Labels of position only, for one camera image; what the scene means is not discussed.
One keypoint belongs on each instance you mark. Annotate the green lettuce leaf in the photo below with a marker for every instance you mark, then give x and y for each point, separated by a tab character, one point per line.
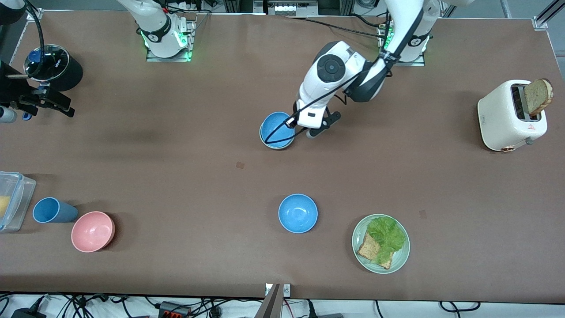
386	234

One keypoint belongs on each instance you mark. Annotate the black power adapter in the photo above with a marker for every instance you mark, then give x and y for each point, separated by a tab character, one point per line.
26	313

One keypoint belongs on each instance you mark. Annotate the grey camera stand bar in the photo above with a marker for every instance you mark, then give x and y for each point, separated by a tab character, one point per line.
270	304

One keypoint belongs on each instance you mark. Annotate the glass lid blue knob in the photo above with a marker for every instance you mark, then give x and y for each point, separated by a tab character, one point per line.
53	66

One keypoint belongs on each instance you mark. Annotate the brown bread slice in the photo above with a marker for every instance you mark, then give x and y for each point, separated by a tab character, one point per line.
366	249

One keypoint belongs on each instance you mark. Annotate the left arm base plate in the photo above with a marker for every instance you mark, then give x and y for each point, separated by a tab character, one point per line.
419	63

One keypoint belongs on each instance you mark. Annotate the clear plastic container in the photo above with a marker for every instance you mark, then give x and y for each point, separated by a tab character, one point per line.
20	198

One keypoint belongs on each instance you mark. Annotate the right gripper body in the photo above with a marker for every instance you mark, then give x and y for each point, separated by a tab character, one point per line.
17	91

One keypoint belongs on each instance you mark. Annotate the green plate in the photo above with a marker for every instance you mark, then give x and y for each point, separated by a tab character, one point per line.
399	260

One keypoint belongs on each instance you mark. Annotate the black red power strip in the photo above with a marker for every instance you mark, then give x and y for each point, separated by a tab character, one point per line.
174	310

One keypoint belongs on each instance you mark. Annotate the white toaster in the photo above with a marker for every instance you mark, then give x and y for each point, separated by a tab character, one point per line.
499	123

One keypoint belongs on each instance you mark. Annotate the toast slice in toaster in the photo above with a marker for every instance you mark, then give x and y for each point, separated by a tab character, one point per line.
538	95

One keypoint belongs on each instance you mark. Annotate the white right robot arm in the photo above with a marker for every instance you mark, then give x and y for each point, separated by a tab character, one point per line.
156	26

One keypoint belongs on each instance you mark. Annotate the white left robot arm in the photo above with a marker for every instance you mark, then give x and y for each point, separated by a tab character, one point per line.
331	68

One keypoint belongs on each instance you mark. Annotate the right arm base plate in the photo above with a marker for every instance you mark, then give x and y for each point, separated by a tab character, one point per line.
190	37

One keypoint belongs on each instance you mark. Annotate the pink bowl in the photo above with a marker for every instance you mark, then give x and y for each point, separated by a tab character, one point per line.
92	232

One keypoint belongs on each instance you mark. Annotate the blue cup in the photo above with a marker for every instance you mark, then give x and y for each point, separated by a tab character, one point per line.
55	210

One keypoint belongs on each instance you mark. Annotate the green bowl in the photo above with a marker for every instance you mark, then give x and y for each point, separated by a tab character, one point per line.
277	148

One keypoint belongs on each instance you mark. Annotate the blue bowl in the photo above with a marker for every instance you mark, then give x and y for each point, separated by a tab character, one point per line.
298	213
273	126

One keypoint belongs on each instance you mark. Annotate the white table edge bracket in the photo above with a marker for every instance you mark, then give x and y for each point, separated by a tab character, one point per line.
287	290

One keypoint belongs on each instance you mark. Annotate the yellow food piece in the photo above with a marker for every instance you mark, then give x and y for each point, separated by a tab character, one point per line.
3	206

